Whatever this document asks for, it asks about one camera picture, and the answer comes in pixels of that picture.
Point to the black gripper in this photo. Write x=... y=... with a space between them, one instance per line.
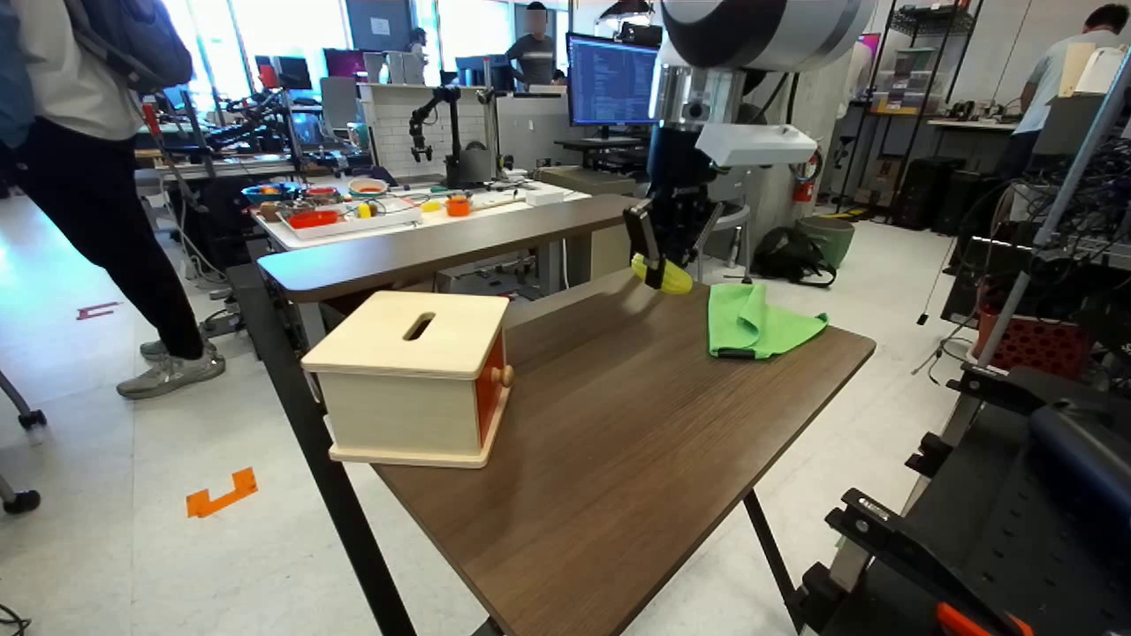
x=681 y=199

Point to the small black robot arm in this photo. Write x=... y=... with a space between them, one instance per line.
x=456 y=167

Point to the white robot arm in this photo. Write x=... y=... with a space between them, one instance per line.
x=711 y=56

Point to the grey office chair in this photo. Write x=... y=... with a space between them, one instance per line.
x=726 y=233

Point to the green folded cloth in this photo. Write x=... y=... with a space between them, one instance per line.
x=745 y=321

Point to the black backpack on floor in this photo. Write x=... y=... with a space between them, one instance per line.
x=792 y=254

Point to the red fire extinguisher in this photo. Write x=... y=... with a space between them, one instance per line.
x=809 y=182

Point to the computer monitor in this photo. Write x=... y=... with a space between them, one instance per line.
x=609 y=83

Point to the dark wooden front table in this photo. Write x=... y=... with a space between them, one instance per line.
x=619 y=450

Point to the cream wooden slot box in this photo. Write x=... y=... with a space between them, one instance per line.
x=415 y=380

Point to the black metal shelf rack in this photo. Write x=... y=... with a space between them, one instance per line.
x=910 y=70

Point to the white tray with toys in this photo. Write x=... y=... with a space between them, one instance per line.
x=348 y=211

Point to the red perforated crate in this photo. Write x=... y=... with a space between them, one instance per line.
x=1045 y=345

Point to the person in light shirt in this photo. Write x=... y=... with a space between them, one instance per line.
x=1061 y=62

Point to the black equipment cart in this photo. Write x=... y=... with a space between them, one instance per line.
x=1024 y=523

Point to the orange floor tape marker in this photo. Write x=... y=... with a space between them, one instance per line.
x=205 y=503

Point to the standing person black trousers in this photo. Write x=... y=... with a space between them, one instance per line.
x=68 y=142

